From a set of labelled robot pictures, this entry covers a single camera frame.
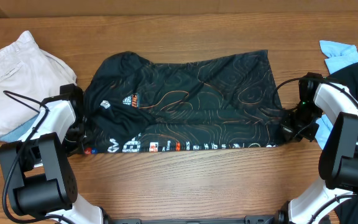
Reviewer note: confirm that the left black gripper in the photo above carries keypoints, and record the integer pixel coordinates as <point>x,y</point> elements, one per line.
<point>73,150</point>

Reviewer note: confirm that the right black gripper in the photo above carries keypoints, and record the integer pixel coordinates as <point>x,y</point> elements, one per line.
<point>286,129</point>

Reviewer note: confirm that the black orange patterned jersey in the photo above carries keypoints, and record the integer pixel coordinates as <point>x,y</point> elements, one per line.
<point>135,105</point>

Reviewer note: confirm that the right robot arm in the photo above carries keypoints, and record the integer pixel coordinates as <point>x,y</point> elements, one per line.
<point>338,162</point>

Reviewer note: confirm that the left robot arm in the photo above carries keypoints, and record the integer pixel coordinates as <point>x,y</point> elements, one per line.
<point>39,183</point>

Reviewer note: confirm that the light blue shirt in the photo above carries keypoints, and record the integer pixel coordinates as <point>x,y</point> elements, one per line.
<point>338,56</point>

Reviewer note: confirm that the folded beige trousers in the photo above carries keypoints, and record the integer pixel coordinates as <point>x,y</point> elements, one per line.
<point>30,71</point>

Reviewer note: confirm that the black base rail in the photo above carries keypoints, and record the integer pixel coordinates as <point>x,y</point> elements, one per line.
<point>191,221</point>

